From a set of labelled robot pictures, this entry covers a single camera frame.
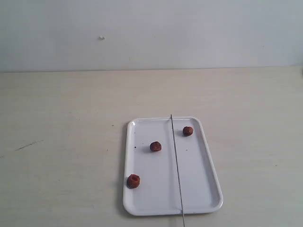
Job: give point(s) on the thin metal skewer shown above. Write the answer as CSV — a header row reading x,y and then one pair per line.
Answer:
x,y
178,175

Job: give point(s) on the white rectangular plastic tray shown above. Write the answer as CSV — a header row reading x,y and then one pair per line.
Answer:
x,y
158,192

